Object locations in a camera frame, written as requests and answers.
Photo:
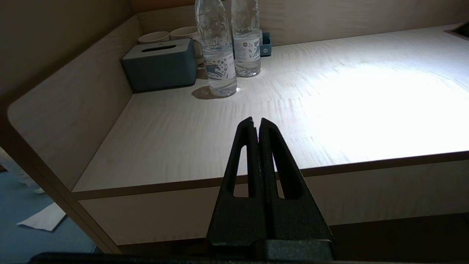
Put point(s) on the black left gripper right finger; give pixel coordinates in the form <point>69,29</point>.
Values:
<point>296,220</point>

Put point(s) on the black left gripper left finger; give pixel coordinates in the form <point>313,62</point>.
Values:
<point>234,220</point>

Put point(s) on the grey-blue tissue box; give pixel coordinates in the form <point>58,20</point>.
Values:
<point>161,66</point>

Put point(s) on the clear water bottle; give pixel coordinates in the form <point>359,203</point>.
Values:
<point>246,40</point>
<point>216,47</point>

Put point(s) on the small blue tray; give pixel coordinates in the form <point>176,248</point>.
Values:
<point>266,46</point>

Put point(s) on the white paper sheet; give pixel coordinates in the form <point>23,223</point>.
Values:
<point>44,219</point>

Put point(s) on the white ceramic cup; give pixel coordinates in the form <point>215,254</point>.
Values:
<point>185,33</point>

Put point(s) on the small white dish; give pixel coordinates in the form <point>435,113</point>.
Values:
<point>154,36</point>

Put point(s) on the white fabric piece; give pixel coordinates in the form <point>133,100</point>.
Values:
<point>18,172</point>

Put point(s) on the black recessed socket panel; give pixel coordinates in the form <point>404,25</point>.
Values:
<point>461,30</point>

